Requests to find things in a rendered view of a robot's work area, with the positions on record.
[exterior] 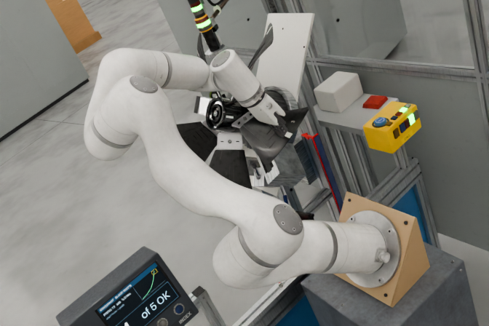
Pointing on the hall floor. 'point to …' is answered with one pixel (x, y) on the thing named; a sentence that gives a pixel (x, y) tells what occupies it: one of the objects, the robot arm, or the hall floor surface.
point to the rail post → (426, 213)
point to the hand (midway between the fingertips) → (280, 129)
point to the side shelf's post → (364, 161)
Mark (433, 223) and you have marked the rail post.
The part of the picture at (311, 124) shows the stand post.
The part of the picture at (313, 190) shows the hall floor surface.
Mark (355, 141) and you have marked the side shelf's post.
